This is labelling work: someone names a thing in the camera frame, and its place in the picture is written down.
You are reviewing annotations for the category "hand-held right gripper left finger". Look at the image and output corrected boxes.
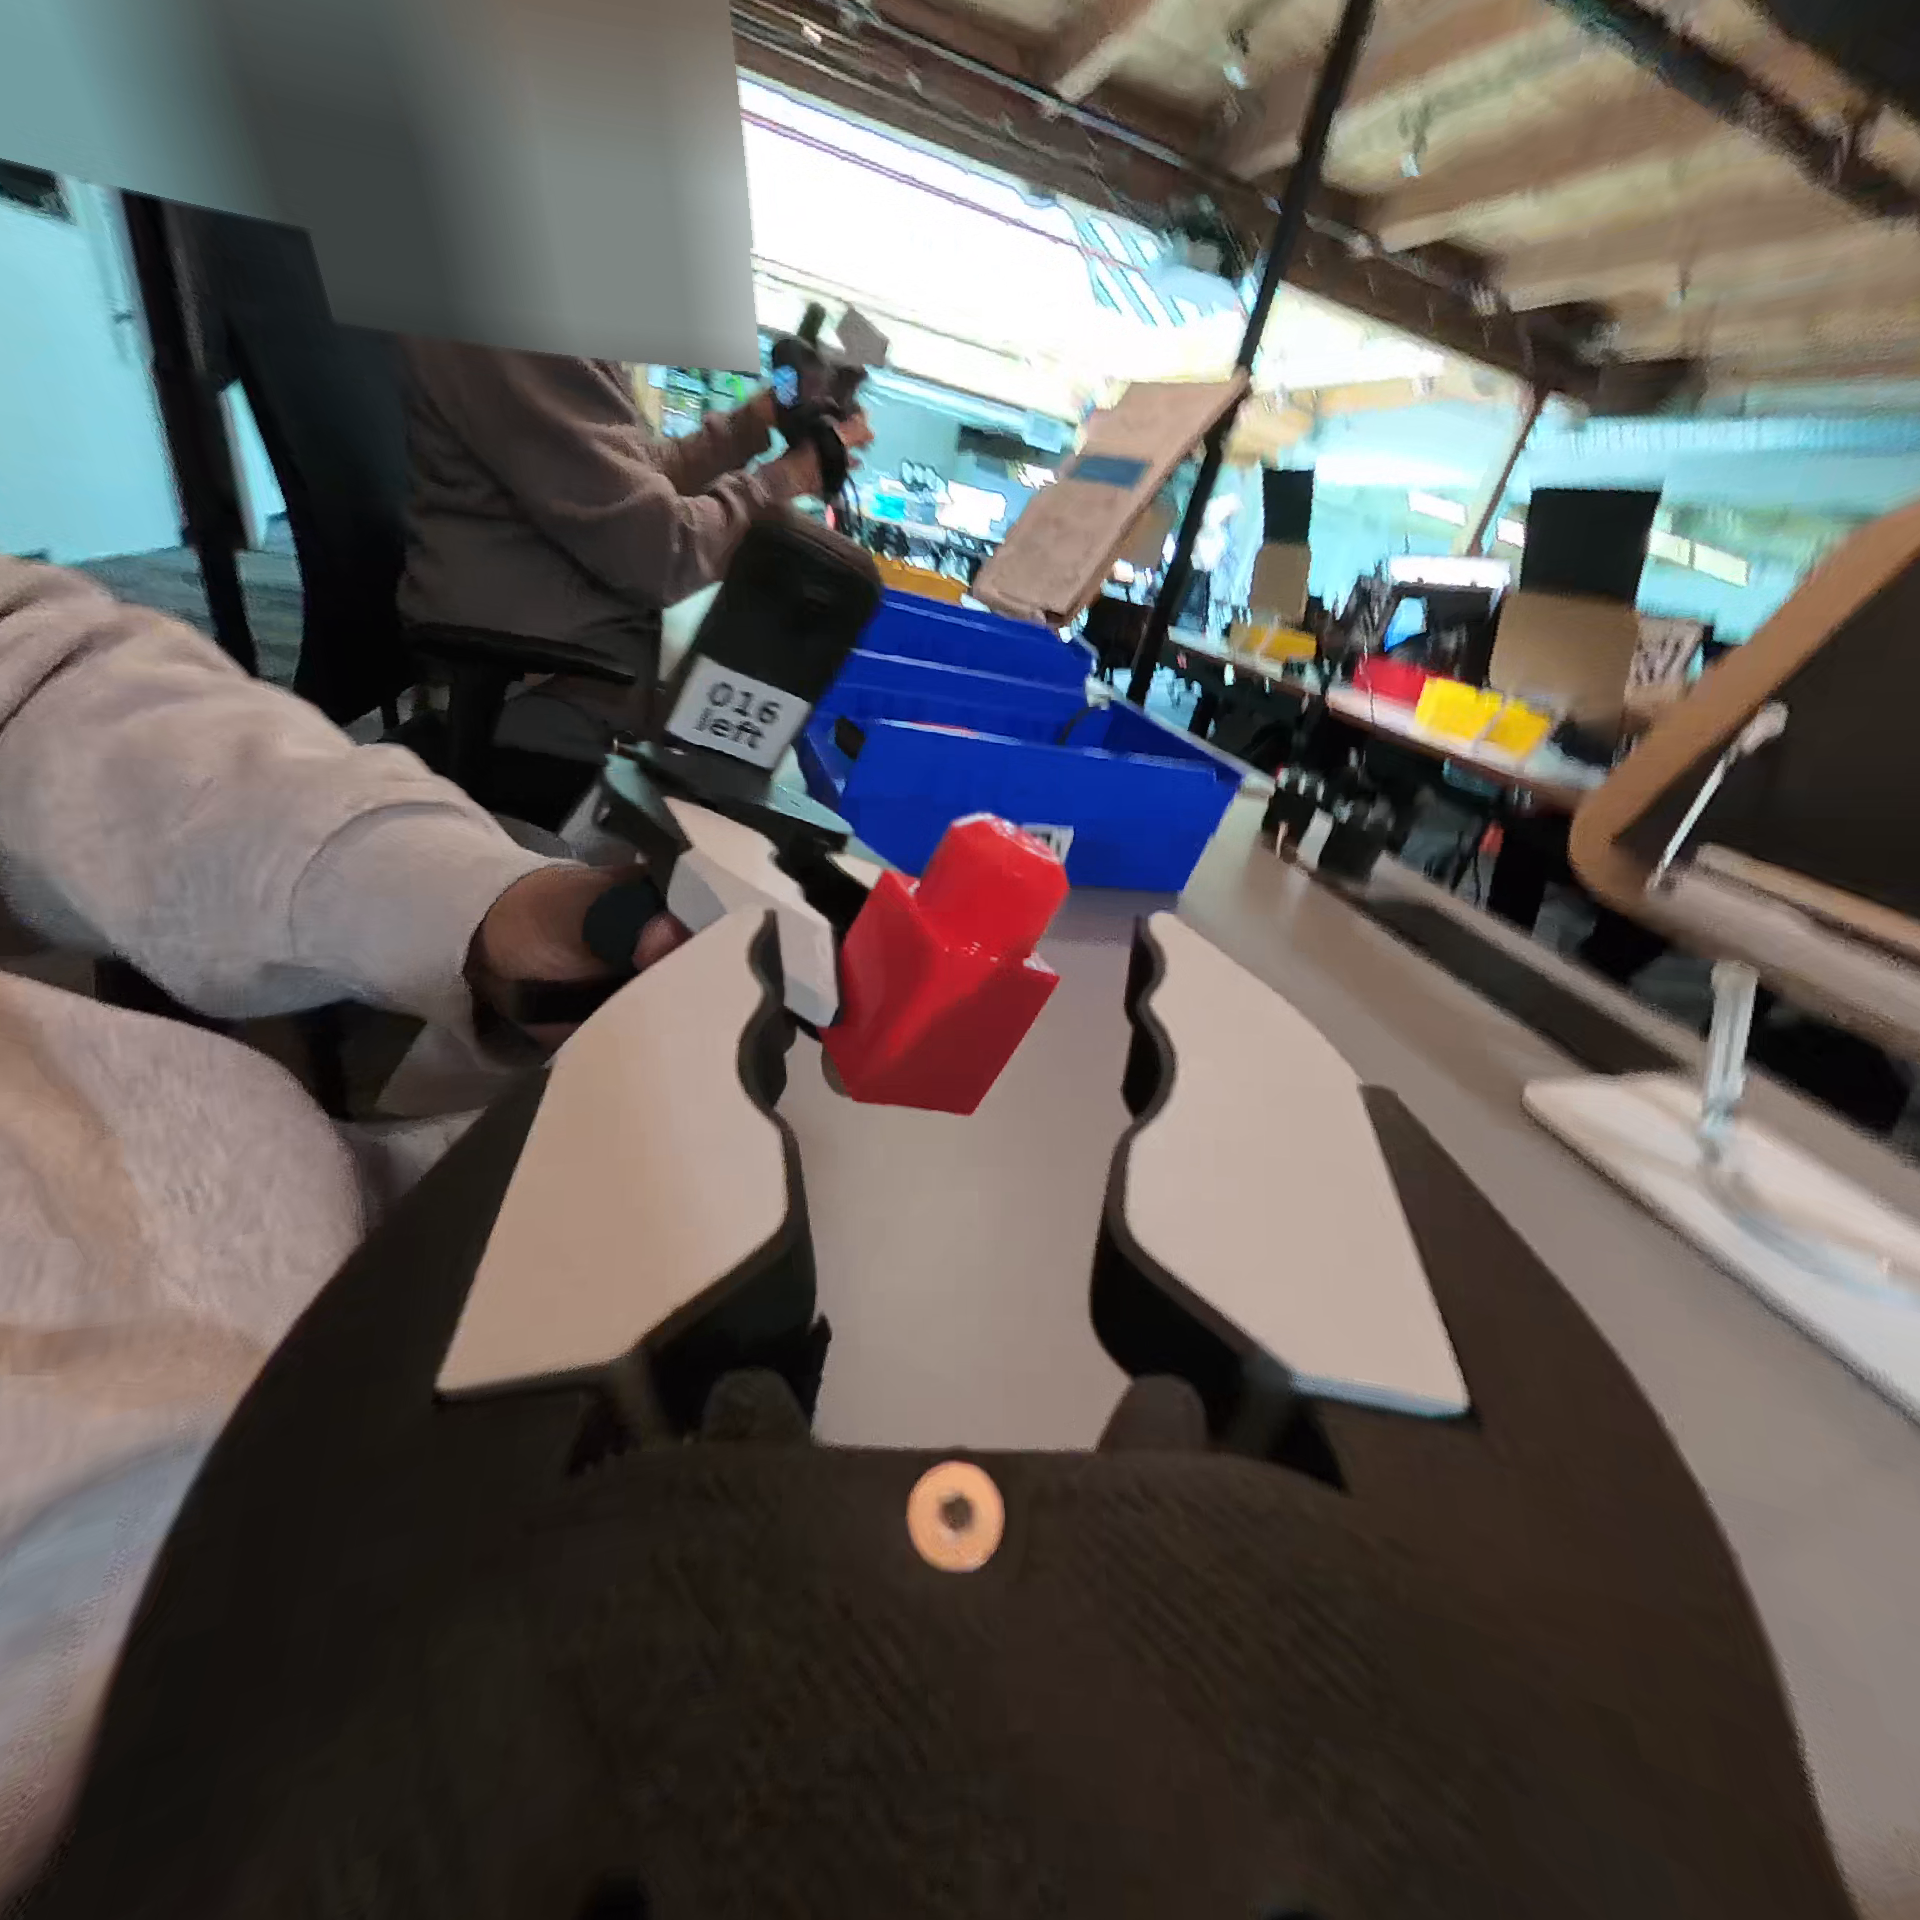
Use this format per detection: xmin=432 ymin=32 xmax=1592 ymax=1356
xmin=435 ymin=903 xmax=827 ymax=1450

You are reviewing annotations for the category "person's left forearm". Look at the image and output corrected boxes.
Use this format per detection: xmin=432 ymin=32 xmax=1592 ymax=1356
xmin=0 ymin=555 xmax=564 ymax=1037

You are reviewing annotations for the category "brown cardboard instruction board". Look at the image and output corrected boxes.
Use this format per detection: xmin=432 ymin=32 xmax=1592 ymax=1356
xmin=972 ymin=375 xmax=1256 ymax=623

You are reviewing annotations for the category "person's left hand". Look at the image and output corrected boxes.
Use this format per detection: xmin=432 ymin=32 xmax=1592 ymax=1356
xmin=464 ymin=862 xmax=695 ymax=1056

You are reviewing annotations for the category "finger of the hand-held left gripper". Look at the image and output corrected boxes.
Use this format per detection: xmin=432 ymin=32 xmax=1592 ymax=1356
xmin=663 ymin=799 xmax=846 ymax=1034

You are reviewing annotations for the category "red box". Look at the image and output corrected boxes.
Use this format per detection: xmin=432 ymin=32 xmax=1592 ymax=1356
xmin=824 ymin=813 xmax=1070 ymax=1116

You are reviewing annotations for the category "wooden table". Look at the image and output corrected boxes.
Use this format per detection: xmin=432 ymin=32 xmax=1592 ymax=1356
xmin=1171 ymin=630 xmax=1608 ymax=903

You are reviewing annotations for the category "blue plastic bin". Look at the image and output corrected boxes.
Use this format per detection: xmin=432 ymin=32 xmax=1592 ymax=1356
xmin=796 ymin=652 xmax=1249 ymax=894
xmin=862 ymin=590 xmax=1097 ymax=683

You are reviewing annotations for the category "black office chair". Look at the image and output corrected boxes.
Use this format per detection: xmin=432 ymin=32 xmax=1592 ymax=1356
xmin=225 ymin=223 xmax=640 ymax=812

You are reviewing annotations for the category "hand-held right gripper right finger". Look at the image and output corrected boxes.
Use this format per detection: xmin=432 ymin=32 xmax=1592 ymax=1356
xmin=1091 ymin=912 xmax=1473 ymax=1464

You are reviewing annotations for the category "yellow plastic bin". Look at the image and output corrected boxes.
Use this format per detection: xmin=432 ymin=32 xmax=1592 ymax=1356
xmin=1411 ymin=675 xmax=1555 ymax=754

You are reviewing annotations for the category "wooden document stand black board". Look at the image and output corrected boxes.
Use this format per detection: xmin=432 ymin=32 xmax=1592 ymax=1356
xmin=1488 ymin=486 xmax=1666 ymax=736
xmin=1522 ymin=503 xmax=1920 ymax=1419
xmin=1247 ymin=469 xmax=1322 ymax=634

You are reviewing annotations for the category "black desk mat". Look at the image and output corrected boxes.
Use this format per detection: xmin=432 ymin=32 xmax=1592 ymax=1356
xmin=1319 ymin=862 xmax=1666 ymax=1074

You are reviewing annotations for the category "black floor lamp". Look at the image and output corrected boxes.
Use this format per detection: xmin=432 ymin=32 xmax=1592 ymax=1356
xmin=1124 ymin=0 xmax=1374 ymax=707

